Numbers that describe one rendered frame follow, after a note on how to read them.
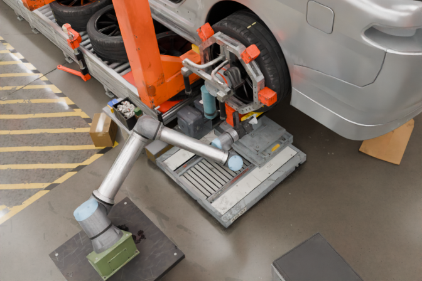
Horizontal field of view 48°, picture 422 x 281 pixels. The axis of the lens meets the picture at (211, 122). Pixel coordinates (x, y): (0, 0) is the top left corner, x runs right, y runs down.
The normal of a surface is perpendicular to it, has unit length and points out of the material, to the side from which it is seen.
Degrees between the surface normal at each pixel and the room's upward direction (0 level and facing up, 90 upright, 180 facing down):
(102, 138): 90
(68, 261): 0
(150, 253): 0
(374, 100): 92
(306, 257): 0
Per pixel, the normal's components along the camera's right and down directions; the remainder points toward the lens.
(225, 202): -0.09, -0.69
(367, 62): -0.58, 0.62
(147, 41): 0.66, 0.50
